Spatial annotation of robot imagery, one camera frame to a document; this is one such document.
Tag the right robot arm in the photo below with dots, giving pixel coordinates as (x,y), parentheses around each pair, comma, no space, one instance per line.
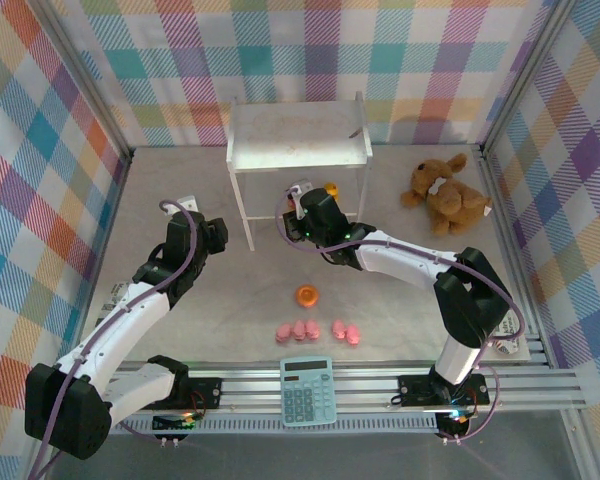
(400,260)

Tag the aluminium side rail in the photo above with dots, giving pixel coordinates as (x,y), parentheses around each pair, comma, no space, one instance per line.
(517,260)

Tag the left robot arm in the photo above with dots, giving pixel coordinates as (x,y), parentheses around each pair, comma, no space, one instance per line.
(130,315)

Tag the printed white label card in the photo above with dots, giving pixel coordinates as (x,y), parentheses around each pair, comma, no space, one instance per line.
(510,345)

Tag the pink rubber pig toy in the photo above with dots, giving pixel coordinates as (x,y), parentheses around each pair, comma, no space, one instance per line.
(283,335)
(353,336)
(312,329)
(298,331)
(338,329)

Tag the white two-tier shelf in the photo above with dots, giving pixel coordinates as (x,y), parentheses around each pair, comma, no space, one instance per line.
(300,135)

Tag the light blue calculator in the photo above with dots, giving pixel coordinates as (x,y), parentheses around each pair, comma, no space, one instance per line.
(307,395)

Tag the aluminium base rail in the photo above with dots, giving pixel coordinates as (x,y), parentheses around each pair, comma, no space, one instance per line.
(365,390)

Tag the brown plush dog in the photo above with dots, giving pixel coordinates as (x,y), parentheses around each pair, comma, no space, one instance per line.
(447,200)

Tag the orange swirl disc toy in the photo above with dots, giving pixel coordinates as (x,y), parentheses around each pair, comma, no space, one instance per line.
(307,296)

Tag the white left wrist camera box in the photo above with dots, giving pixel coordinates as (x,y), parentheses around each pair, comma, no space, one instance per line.
(187,203)

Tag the yellow-haired doll figurine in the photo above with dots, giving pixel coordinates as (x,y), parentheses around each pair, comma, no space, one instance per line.
(332,191)

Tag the green controller board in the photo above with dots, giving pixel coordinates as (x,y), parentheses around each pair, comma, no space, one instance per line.
(175,422)

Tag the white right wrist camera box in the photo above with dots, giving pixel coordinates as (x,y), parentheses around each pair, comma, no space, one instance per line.
(300,187)

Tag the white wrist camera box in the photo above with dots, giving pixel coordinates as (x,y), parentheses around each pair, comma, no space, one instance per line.
(300,187)
(187,203)

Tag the aluminium frame post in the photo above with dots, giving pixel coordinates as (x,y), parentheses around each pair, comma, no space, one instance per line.
(527,75)
(87,80)

